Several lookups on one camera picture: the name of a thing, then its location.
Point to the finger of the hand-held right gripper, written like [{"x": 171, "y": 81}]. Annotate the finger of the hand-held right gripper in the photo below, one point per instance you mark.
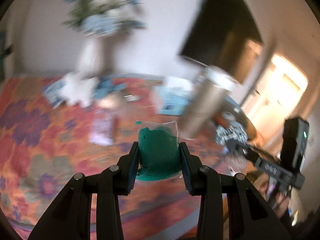
[{"x": 237, "y": 147}]

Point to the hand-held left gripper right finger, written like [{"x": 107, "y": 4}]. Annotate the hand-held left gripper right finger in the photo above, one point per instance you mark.
[{"x": 185, "y": 170}]

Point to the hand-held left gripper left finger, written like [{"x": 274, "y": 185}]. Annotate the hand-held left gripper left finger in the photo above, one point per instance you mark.
[{"x": 133, "y": 165}]

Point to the striped fabric scrunchie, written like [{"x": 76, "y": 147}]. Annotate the striped fabric scrunchie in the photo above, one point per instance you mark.
[{"x": 230, "y": 133}]

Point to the dark round basket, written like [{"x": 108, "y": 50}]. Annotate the dark round basket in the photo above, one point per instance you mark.
[{"x": 246, "y": 122}]

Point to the green plastic bag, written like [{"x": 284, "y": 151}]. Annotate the green plastic bag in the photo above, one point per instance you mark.
[{"x": 157, "y": 150}]

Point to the person's right hand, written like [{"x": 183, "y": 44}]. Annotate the person's right hand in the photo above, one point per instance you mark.
[{"x": 277, "y": 200}]

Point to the white door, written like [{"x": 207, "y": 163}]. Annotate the white door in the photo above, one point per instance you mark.
[{"x": 282, "y": 97}]

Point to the pale cartoon print packet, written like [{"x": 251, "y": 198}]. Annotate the pale cartoon print packet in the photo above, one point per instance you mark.
[{"x": 103, "y": 127}]

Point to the beige bin with white rim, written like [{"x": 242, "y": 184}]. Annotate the beige bin with white rim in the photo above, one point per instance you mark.
[{"x": 205, "y": 105}]

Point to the light blue packet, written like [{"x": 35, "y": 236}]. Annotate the light blue packet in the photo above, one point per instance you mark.
[{"x": 172, "y": 100}]

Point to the floral woven blanket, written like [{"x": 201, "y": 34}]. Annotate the floral woven blanket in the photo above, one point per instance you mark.
[{"x": 62, "y": 135}]

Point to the blue knotted cloth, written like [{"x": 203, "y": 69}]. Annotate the blue knotted cloth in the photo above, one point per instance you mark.
[{"x": 110, "y": 88}]

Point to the white plush toy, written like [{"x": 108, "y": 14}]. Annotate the white plush toy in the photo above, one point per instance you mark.
[{"x": 77, "y": 88}]

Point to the blue and white snack packet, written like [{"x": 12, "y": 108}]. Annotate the blue and white snack packet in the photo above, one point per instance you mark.
[{"x": 52, "y": 92}]

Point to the black television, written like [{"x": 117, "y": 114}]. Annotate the black television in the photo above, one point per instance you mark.
[{"x": 225, "y": 25}]

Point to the blue artificial flowers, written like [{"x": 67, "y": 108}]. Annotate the blue artificial flowers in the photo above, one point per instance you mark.
[{"x": 105, "y": 12}]

